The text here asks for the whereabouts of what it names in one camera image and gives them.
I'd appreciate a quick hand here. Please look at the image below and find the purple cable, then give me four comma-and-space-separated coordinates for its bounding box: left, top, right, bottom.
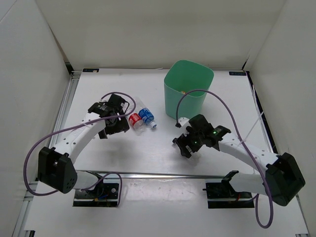
25, 92, 137, 197
175, 89, 274, 229

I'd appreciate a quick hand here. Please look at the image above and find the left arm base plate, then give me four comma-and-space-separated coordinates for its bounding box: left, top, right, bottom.
73, 180, 121, 207

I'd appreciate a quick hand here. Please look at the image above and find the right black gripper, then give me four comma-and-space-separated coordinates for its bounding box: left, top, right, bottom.
175, 126, 204, 158

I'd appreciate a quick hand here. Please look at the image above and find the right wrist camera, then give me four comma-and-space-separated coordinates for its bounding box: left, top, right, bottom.
175, 117, 190, 128

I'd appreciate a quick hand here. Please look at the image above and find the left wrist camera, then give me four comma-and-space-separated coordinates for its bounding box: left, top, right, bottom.
99, 99, 108, 104

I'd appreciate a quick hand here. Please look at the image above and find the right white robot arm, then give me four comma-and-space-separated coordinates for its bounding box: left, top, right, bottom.
172, 114, 306, 206

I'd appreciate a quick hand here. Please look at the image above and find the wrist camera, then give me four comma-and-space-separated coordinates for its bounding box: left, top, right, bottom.
99, 99, 108, 104
175, 117, 190, 128

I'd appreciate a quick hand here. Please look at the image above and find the red label plastic bottle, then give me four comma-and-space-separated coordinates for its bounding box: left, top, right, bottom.
126, 109, 145, 135

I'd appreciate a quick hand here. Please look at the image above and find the blue corner label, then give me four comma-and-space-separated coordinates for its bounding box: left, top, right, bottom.
82, 68, 99, 73
229, 71, 247, 76

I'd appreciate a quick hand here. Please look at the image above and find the green plastic bin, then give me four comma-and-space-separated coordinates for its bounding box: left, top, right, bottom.
164, 60, 214, 119

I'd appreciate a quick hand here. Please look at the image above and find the blue label plastic bottle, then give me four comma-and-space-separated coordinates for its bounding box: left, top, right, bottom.
134, 97, 157, 129

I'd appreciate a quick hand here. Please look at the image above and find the right blue corner label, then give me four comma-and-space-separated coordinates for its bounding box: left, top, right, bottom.
229, 71, 247, 76

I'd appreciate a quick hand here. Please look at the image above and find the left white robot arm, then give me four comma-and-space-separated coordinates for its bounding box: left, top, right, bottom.
38, 94, 130, 198

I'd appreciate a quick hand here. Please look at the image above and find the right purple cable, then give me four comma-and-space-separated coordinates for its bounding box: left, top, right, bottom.
175, 89, 274, 229

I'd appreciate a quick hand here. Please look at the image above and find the left blue corner label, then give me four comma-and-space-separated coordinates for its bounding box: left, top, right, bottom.
82, 68, 99, 73

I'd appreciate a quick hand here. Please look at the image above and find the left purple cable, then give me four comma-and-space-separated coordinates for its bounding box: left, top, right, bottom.
25, 92, 137, 197

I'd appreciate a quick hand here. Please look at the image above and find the white zip tie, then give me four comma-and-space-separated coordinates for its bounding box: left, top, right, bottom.
238, 111, 265, 146

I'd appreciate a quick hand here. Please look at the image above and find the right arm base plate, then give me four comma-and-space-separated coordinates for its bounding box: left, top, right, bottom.
202, 170, 255, 209

